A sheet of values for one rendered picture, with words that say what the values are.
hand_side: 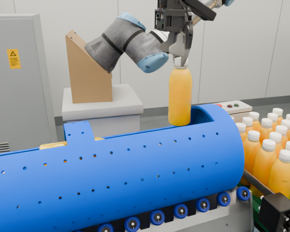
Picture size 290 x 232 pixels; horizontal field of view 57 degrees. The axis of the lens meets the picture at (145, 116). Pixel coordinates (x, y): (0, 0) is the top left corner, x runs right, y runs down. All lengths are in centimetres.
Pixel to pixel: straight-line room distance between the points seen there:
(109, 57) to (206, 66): 295
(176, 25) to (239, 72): 354
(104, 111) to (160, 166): 46
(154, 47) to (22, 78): 143
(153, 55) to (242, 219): 65
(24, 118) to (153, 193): 182
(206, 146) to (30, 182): 44
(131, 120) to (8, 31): 137
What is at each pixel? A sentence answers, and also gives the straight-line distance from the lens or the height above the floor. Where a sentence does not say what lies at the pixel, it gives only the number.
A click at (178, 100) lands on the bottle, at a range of 80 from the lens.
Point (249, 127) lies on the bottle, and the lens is 114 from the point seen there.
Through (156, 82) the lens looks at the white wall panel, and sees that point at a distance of 374.
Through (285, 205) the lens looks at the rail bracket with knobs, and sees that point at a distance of 89.
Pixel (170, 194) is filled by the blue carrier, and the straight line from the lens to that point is 73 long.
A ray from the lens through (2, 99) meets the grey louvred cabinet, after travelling 236.
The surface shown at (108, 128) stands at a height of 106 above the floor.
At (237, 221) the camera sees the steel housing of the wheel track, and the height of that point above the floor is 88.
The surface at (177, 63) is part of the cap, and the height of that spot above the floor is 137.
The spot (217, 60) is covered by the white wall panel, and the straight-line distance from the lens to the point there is 402.
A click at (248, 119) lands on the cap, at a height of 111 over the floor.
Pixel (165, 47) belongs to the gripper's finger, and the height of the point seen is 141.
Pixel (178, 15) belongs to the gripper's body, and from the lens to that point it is 74.
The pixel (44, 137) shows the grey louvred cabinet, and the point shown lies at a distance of 244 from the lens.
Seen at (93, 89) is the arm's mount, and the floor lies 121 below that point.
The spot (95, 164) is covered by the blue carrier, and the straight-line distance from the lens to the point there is 64.
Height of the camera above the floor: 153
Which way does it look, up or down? 23 degrees down
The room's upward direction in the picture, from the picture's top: straight up
